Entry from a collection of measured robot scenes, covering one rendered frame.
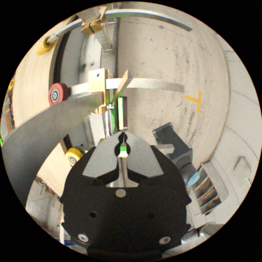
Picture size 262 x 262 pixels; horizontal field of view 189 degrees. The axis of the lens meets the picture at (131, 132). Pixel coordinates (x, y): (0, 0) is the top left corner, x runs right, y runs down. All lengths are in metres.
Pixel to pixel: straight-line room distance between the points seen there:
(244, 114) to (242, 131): 0.40
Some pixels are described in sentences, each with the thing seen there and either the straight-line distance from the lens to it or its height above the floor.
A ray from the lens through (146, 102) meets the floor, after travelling 1.16.
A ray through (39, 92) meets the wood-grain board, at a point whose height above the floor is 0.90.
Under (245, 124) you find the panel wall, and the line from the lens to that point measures 2.58.
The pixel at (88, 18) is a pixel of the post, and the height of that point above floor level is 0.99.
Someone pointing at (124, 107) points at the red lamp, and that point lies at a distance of 0.43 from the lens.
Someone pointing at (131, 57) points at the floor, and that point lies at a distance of 1.21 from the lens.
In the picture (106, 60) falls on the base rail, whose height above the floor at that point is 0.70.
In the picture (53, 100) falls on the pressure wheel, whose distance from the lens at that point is 0.32.
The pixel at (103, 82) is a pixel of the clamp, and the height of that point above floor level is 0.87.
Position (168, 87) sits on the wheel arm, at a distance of 0.29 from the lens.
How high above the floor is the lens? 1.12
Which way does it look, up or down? 62 degrees down
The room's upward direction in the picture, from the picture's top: 173 degrees clockwise
